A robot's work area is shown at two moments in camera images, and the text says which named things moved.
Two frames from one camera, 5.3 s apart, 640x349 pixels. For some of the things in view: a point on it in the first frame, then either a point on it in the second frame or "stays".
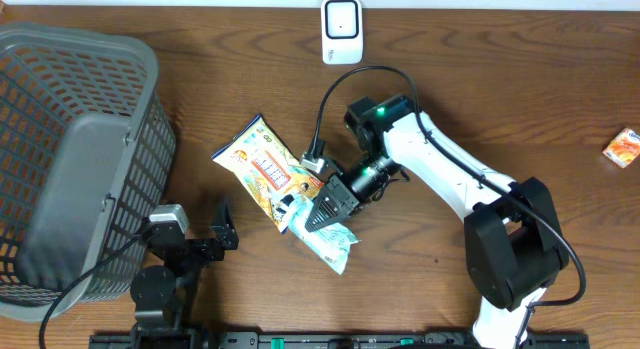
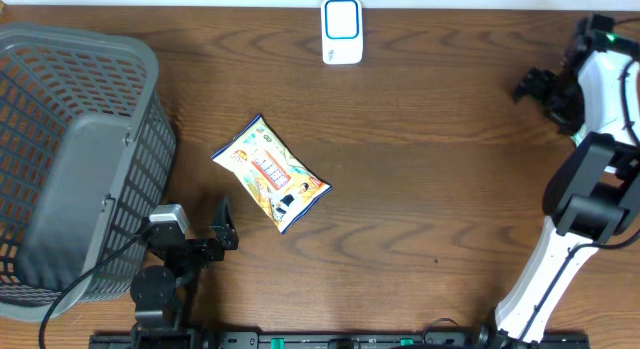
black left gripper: [224, 236] stays
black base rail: [336, 341] stays
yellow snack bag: [268, 170] stays
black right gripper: [342, 198] → [568, 120]
